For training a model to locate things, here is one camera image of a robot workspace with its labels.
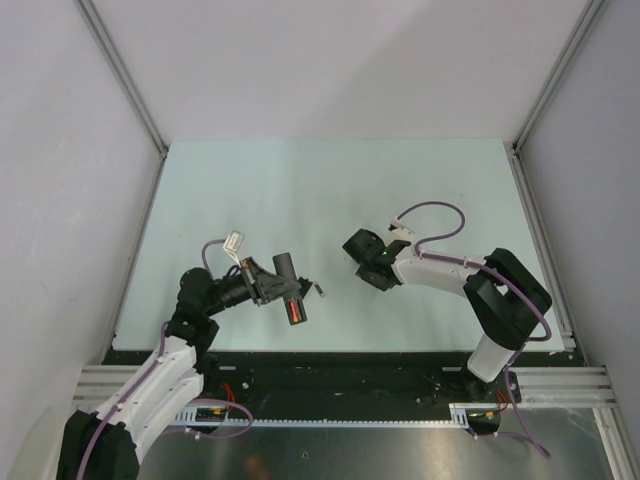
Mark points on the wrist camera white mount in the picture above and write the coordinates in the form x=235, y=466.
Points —
x=398, y=231
x=232, y=244

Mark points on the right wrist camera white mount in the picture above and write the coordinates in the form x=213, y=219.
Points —
x=398, y=231

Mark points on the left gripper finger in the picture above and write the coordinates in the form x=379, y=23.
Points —
x=283, y=292
x=259, y=277

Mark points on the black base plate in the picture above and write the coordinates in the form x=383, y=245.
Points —
x=280, y=381

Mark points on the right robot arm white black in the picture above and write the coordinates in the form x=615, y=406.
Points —
x=509, y=302

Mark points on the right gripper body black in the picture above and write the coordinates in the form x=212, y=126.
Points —
x=363, y=273

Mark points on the grey slotted cable duct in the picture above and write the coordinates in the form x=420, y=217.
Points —
x=413, y=416

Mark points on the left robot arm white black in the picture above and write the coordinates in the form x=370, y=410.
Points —
x=111, y=441

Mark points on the black battery cover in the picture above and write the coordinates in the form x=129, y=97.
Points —
x=305, y=286

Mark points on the aluminium frame post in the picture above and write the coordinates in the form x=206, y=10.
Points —
x=573, y=46
x=114, y=59

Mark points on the black remote control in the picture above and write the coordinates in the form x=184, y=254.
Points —
x=284, y=268

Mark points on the red battery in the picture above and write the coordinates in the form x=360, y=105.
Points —
x=294, y=314

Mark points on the black silver battery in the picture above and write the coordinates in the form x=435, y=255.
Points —
x=320, y=290

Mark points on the left aluminium frame post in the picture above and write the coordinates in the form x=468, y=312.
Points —
x=114, y=59

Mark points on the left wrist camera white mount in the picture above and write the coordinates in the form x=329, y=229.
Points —
x=232, y=244

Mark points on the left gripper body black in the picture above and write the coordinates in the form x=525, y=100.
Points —
x=238, y=288

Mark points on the aluminium cross rail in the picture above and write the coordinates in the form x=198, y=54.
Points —
x=540, y=387

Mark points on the right aluminium frame post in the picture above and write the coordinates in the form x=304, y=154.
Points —
x=573, y=46

